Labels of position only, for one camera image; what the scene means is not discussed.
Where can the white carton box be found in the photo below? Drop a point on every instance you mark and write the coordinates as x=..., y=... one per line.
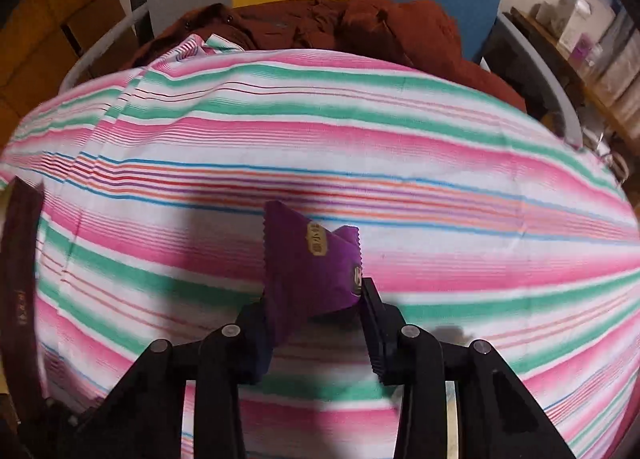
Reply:
x=576, y=21

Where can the small white box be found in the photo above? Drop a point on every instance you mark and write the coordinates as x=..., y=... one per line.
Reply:
x=547, y=14

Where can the wooden wardrobe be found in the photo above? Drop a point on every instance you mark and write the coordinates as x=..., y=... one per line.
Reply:
x=45, y=39

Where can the purple snack packet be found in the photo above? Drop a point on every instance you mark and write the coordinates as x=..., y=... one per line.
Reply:
x=312, y=269

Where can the wooden desk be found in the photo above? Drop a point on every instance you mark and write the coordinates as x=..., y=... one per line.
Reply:
x=570, y=84

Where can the striped pale curtain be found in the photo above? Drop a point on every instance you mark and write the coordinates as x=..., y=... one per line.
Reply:
x=622, y=64

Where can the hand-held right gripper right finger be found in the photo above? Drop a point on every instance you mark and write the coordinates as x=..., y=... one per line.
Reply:
x=374, y=334

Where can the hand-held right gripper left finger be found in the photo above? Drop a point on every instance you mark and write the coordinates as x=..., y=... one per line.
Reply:
x=255, y=339

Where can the striped pink green tablecloth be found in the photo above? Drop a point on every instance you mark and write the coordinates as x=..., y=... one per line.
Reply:
x=350, y=139

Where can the maroon cloth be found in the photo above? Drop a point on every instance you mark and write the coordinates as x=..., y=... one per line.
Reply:
x=350, y=29

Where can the purple small container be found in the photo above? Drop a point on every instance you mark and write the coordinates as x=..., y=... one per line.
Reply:
x=582, y=48

